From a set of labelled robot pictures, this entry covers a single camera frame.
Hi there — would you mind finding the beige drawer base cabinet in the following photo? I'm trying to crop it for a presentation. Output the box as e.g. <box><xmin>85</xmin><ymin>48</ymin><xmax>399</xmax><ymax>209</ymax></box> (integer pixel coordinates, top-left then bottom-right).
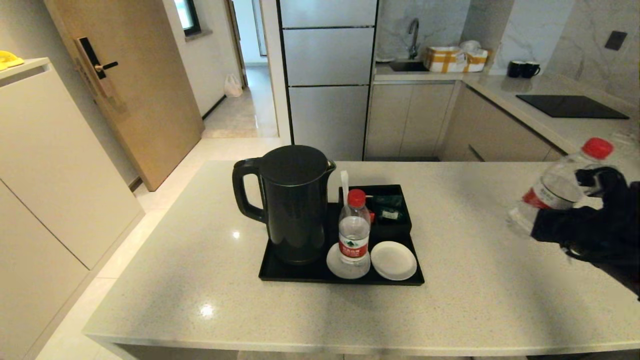
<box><xmin>439</xmin><ymin>83</ymin><xmax>571</xmax><ymax>162</ymax></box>

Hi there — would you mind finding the cardboard box with yellow tape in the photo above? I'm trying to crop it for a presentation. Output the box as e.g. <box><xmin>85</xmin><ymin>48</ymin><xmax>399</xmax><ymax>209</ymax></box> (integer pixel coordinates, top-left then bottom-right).
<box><xmin>423</xmin><ymin>43</ymin><xmax>489</xmax><ymax>74</ymax></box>

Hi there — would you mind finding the looped black wrist cable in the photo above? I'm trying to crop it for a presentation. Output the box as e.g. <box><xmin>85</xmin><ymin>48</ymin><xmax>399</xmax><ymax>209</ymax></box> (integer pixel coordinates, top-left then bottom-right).
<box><xmin>561</xmin><ymin>240</ymin><xmax>608</xmax><ymax>265</ymax></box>

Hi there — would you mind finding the dark framed window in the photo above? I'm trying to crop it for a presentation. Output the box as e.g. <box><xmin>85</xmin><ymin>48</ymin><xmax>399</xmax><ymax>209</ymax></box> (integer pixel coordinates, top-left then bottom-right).
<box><xmin>172</xmin><ymin>0</ymin><xmax>202</xmax><ymax>38</ymax></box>

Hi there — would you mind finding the black compartment condiment box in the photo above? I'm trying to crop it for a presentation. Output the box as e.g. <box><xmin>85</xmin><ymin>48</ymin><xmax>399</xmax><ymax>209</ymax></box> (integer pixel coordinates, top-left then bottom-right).
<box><xmin>338</xmin><ymin>184</ymin><xmax>413</xmax><ymax>239</ymax></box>

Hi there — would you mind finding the round white saucer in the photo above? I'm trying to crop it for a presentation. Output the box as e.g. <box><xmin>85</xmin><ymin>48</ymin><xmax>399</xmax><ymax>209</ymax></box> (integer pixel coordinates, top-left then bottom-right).
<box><xmin>370</xmin><ymin>241</ymin><xmax>418</xmax><ymax>281</ymax></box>
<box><xmin>326</xmin><ymin>242</ymin><xmax>372</xmax><ymax>280</ymax></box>

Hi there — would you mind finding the yellow object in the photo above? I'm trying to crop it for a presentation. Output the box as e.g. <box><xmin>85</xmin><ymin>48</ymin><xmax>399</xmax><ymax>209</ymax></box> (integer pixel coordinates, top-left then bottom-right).
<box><xmin>0</xmin><ymin>51</ymin><xmax>25</xmax><ymax>71</ymax></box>

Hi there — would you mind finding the black gold door lock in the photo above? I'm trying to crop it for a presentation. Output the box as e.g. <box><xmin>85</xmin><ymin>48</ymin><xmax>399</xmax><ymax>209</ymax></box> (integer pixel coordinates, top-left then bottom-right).
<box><xmin>75</xmin><ymin>37</ymin><xmax>120</xmax><ymax>101</ymax></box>

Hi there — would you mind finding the clear water bottle red cap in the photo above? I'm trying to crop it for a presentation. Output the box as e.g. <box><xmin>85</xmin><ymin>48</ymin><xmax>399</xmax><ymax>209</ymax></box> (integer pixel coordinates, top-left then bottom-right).
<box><xmin>507</xmin><ymin>137</ymin><xmax>615</xmax><ymax>236</ymax></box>
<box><xmin>338</xmin><ymin>189</ymin><xmax>371</xmax><ymax>266</ymax></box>

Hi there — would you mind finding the silver multi-door refrigerator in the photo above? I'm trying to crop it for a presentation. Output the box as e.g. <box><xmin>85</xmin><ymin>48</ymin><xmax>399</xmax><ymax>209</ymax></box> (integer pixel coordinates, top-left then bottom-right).
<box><xmin>276</xmin><ymin>0</ymin><xmax>380</xmax><ymax>162</ymax></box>

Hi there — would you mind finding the black rectangular serving tray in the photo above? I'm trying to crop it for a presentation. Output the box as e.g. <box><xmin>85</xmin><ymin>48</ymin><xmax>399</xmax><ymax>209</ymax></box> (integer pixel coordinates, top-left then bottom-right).
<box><xmin>258</xmin><ymin>202</ymin><xmax>426</xmax><ymax>286</ymax></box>

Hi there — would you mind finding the beige two-door base cabinet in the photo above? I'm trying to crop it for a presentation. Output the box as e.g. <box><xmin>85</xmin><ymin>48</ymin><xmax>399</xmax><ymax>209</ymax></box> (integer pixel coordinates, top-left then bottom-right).
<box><xmin>364</xmin><ymin>81</ymin><xmax>457</xmax><ymax>160</ymax></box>

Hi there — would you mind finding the chrome kitchen faucet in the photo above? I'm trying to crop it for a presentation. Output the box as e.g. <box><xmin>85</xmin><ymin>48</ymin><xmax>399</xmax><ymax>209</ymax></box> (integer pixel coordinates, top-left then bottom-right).
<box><xmin>407</xmin><ymin>18</ymin><xmax>421</xmax><ymax>61</ymax></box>

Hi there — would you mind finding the black electric kettle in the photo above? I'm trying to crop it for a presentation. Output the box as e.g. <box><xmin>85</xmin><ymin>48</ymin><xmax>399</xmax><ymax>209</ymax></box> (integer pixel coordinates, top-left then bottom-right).
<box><xmin>232</xmin><ymin>145</ymin><xmax>337</xmax><ymax>266</ymax></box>

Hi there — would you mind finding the dark wall socket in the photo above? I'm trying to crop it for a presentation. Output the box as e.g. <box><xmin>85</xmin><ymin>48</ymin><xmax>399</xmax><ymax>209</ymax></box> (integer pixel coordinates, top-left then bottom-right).
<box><xmin>604</xmin><ymin>30</ymin><xmax>628</xmax><ymax>51</ymax></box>

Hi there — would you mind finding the dark kitchen sink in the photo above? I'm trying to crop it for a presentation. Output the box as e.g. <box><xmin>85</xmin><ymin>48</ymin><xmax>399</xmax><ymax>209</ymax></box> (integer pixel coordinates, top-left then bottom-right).
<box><xmin>389</xmin><ymin>59</ymin><xmax>429</xmax><ymax>73</ymax></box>

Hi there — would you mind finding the white plastic bag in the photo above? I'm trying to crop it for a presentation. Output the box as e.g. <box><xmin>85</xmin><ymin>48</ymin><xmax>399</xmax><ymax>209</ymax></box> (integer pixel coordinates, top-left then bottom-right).
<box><xmin>223</xmin><ymin>73</ymin><xmax>244</xmax><ymax>98</ymax></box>

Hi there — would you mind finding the tall cream cabinet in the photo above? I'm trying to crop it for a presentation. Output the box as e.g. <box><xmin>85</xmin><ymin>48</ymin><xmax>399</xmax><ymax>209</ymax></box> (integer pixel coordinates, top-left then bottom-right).
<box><xmin>0</xmin><ymin>57</ymin><xmax>146</xmax><ymax>360</ymax></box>

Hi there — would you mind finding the light wooden door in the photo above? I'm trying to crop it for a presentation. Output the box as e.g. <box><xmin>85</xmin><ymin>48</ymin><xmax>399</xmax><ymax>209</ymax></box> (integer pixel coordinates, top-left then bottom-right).
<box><xmin>44</xmin><ymin>0</ymin><xmax>205</xmax><ymax>192</ymax></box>

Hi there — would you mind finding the black induction cooktop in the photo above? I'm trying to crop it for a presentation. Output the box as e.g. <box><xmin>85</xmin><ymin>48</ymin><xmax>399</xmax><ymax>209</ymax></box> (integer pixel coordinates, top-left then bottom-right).
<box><xmin>515</xmin><ymin>94</ymin><xmax>630</xmax><ymax>120</ymax></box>

